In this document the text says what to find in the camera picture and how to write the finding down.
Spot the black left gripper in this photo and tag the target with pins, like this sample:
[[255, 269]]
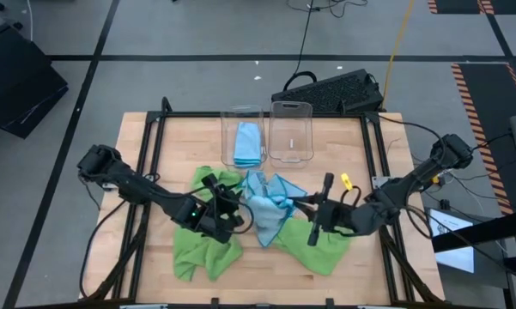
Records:
[[212, 219]]

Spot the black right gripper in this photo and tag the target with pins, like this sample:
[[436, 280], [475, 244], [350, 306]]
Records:
[[335, 216]]

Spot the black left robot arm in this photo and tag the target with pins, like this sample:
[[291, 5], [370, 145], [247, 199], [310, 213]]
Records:
[[133, 186]]

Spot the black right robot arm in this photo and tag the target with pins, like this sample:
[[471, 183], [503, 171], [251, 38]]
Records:
[[412, 180]]

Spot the green microfiber towel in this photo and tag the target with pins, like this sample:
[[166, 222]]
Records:
[[322, 253], [206, 171], [197, 257]]

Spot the clear plastic bin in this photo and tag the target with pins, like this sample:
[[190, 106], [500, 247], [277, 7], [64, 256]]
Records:
[[229, 137], [291, 129]]

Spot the small yellow plug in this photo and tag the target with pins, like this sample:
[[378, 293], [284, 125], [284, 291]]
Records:
[[434, 179]]

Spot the white display screen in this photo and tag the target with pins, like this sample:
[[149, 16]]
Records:
[[457, 257]]

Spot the black stand beam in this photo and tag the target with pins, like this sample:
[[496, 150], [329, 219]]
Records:
[[498, 227]]

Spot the black hazard-striped floor mat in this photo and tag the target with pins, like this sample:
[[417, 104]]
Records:
[[489, 111], [459, 5]]

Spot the black equipment case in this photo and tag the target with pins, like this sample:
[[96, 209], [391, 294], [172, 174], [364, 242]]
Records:
[[17, 86]]

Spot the black table edge bracket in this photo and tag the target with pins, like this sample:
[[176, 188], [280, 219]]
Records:
[[215, 302]]

